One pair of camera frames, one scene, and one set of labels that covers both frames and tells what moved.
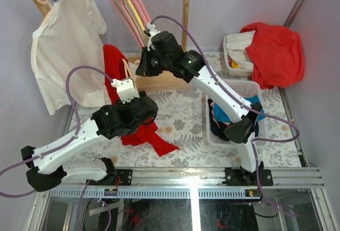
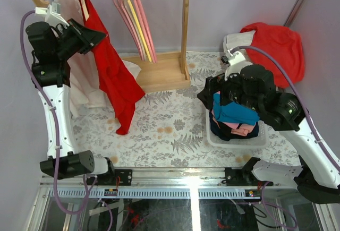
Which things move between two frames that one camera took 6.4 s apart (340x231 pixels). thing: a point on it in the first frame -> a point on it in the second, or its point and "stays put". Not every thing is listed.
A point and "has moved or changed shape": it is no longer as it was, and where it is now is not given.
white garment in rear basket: (236, 44) stays put
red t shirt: (116, 69) has moved or changed shape
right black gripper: (143, 68) -> (213, 84)
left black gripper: (132, 102) -> (85, 37)
